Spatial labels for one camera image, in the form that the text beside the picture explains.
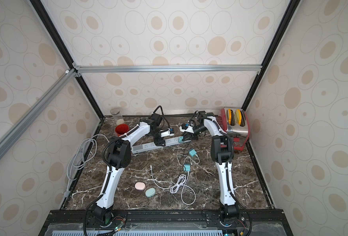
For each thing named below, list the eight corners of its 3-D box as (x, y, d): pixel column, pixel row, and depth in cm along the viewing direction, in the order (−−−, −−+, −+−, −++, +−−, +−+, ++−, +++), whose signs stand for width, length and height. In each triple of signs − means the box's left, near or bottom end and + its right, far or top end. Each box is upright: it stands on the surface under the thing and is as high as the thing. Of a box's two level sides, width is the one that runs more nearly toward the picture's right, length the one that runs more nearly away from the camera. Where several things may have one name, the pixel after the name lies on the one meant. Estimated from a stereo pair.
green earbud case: (144, 194, 83) (144, 193, 82) (151, 187, 86) (151, 185, 84) (149, 199, 82) (148, 198, 80) (156, 191, 84) (156, 190, 82)
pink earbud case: (134, 190, 85) (134, 188, 83) (136, 183, 88) (135, 182, 86) (144, 190, 85) (144, 188, 83) (145, 183, 88) (144, 182, 86)
